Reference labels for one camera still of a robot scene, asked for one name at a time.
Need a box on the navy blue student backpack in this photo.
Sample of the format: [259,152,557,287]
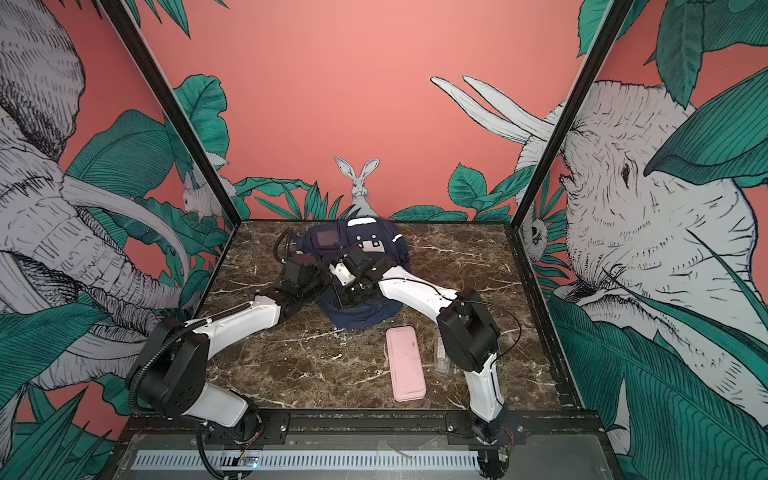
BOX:
[292,216,410,330]

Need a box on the pink pencil case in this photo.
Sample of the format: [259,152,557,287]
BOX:
[386,326,426,403]

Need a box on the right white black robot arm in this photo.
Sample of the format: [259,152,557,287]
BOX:
[329,246,505,445]

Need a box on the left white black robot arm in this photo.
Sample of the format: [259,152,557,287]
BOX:
[125,254,331,444]

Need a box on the clear plastic small case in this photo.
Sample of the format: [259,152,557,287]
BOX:
[434,335,452,376]

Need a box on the black front mounting rail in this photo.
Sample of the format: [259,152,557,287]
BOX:
[116,407,601,448]

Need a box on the white perforated cable duct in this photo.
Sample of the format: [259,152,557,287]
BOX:
[130,450,479,472]

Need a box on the left black frame post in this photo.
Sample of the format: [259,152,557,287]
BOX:
[100,0,242,229]

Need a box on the black frame post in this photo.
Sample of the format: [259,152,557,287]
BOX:
[100,0,242,229]
[511,0,633,230]

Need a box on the right black frame post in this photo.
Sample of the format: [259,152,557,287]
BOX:
[511,0,633,230]

